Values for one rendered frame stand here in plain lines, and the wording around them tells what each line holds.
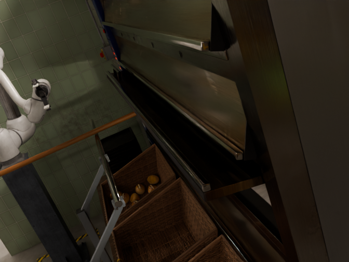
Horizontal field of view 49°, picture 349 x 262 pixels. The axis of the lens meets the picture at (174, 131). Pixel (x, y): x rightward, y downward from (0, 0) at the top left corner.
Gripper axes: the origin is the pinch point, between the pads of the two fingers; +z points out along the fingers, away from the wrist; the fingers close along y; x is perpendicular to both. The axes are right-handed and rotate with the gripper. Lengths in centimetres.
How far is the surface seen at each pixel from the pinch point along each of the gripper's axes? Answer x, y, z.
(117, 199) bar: -18, 31, 92
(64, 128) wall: 7, 54, -117
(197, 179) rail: -39, 5, 149
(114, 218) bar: -14, 38, 92
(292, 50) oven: -63, -18, 161
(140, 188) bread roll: -30, 85, -10
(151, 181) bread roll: -40, 86, -15
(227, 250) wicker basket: -49, 67, 105
